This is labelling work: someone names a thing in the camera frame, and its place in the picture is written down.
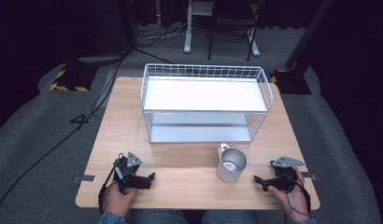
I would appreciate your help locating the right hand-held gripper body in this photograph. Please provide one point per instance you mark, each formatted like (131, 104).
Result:
(284, 177)

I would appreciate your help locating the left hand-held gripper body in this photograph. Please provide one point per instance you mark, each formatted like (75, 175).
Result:
(130, 168)

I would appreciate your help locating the silver metal cup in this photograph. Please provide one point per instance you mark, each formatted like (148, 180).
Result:
(227, 174)

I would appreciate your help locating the person's right hand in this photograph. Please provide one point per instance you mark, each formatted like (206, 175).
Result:
(297, 199)

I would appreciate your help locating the person's left hand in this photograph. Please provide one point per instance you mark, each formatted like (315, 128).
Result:
(116, 200)

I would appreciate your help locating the grey tape strip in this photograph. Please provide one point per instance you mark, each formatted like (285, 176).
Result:
(310, 176)
(87, 178)

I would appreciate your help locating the person's left leg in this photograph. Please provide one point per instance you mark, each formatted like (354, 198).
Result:
(158, 217)

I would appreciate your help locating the person's leg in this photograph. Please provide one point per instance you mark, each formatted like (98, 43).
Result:
(230, 218)
(158, 217)

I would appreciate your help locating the person's right leg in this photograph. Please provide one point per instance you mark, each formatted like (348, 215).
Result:
(230, 218)

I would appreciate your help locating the black yellow striped stand base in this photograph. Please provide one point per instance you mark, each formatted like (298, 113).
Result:
(73, 79)
(290, 82)

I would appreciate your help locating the black slanted stand pole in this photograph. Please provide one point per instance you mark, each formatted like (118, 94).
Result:
(308, 34)

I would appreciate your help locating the black folding chair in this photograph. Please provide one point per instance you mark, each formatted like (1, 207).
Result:
(231, 18)

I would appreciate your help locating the white desk frame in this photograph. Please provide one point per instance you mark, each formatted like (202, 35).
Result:
(188, 34)

